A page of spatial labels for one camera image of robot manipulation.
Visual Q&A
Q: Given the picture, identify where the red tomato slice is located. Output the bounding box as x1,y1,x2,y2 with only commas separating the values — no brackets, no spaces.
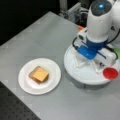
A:
103,67,118,80

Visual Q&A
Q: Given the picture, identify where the green lettuce piece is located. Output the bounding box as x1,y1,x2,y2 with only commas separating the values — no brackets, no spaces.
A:
114,48,120,57

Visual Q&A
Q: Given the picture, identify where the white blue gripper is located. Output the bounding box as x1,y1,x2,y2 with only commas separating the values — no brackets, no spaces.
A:
76,29,118,66

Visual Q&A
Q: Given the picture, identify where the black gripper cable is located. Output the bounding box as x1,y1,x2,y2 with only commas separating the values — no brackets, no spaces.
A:
71,37,81,53

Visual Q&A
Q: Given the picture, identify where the white paper plate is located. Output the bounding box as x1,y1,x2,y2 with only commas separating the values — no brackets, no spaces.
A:
18,58,61,95

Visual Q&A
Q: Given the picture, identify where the toasted bread slice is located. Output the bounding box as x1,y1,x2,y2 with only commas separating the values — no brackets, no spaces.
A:
29,72,34,80

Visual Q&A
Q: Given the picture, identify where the yellow cheese slice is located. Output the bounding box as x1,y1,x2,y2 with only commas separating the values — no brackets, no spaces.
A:
32,66,49,82

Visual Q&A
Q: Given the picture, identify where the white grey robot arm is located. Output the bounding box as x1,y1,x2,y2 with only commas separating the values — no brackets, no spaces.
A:
76,0,120,66

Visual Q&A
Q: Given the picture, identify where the brown round meat patty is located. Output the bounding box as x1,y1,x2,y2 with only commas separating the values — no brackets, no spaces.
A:
42,75,49,83

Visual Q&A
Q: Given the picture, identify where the white divided round tray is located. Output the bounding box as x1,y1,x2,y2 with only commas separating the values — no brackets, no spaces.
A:
63,44,120,86

